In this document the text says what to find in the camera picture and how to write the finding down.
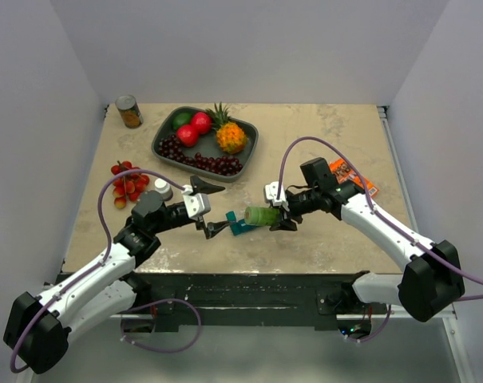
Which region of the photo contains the teal five-day pill organizer strip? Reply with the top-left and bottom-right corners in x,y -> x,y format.
226,211 -> 254,236

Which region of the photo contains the green pill bottle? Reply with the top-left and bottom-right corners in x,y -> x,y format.
244,206 -> 279,227

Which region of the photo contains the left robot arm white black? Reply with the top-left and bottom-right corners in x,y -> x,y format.
3,176 -> 228,374

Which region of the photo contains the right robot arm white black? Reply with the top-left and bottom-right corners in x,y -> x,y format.
264,158 -> 465,322

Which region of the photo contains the white-capped dark pill bottle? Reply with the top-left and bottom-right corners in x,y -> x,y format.
154,178 -> 173,201

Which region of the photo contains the orange snack box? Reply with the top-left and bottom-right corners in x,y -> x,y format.
329,158 -> 379,197

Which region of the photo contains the grey plastic fruit tray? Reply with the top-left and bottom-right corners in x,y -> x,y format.
151,106 -> 259,183

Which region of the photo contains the dark purple grape bunch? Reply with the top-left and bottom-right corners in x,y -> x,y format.
157,134 -> 194,165

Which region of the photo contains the red apple front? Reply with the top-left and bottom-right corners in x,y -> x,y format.
176,124 -> 200,148

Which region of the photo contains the red apple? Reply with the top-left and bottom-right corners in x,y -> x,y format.
190,112 -> 212,135
176,124 -> 200,148

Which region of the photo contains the red cherry tomato bunch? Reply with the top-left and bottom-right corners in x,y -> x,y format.
110,161 -> 150,210

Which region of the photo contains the orange toy pineapple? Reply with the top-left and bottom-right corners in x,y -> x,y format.
205,102 -> 248,155

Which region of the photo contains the red apple rear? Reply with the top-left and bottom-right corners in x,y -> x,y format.
190,112 -> 212,135

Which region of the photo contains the green lime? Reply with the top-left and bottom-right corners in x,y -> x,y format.
172,112 -> 192,131

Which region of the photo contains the tin can yellow label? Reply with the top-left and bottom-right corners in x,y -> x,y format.
115,95 -> 143,128

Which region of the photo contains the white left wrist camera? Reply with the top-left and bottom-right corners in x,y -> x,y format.
181,185 -> 211,220

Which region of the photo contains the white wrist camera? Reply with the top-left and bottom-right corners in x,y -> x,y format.
181,185 -> 211,220
263,181 -> 287,204

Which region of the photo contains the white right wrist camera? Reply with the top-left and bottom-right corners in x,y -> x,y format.
263,181 -> 287,204

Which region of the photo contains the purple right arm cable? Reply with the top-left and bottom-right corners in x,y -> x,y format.
278,136 -> 483,302

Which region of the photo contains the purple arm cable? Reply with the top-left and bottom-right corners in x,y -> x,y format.
9,169 -> 186,374
278,136 -> 483,302

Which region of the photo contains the black table front rail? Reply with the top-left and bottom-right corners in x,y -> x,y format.
57,270 -> 390,334

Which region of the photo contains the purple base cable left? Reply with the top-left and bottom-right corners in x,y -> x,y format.
113,298 -> 202,354

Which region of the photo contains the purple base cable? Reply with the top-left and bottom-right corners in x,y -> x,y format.
113,298 -> 202,354
342,301 -> 392,344

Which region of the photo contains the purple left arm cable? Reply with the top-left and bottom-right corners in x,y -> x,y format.
9,169 -> 186,374

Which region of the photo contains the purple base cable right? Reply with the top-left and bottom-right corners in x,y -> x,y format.
342,301 -> 392,344

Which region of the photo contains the aluminium frame rail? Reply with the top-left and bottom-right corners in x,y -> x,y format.
377,105 -> 477,382

